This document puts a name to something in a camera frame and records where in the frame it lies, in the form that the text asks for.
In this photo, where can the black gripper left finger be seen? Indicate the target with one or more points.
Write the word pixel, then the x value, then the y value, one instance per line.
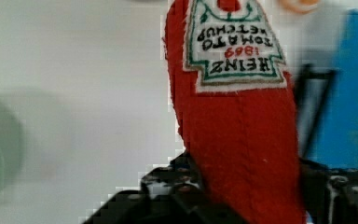
pixel 167 195

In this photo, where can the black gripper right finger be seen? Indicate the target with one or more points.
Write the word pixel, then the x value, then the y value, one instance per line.
pixel 330 194

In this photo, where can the red plush ketchup bottle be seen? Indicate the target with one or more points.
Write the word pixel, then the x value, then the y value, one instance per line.
pixel 234 104

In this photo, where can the blue oven door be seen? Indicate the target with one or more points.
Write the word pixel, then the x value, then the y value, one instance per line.
pixel 335 139

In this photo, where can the orange slice toy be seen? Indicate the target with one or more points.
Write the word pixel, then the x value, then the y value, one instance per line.
pixel 300 6

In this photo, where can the black oven door handle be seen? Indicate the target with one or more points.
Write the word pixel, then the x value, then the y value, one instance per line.
pixel 311 91

